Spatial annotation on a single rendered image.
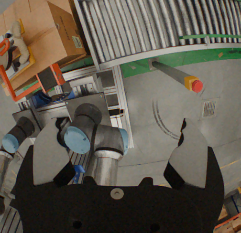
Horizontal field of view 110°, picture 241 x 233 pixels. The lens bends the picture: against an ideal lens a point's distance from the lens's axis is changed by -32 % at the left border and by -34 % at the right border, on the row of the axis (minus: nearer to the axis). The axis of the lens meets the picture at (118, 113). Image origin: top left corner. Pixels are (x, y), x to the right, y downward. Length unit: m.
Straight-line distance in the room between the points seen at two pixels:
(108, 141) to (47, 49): 0.61
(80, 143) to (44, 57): 0.55
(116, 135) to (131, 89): 1.25
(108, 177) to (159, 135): 1.78
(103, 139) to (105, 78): 1.04
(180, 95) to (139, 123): 0.75
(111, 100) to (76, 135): 1.10
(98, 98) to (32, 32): 0.59
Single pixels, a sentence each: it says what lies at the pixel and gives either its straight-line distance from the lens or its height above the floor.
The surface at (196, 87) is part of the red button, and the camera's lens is 0.71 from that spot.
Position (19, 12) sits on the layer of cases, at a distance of 1.60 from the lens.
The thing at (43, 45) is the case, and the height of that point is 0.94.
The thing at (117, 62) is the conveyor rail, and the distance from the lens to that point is 1.02.
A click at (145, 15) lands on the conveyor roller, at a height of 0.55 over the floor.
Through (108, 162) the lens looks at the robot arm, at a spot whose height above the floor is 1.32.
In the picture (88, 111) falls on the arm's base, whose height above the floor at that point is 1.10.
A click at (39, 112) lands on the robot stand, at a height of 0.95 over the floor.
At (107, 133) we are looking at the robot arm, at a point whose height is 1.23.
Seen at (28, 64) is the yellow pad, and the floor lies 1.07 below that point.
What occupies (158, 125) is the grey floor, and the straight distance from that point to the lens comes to 2.03.
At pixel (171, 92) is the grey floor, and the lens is 1.84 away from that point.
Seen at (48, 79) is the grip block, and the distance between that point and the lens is 0.49.
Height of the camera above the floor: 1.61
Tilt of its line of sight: 61 degrees down
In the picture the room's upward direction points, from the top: 177 degrees counter-clockwise
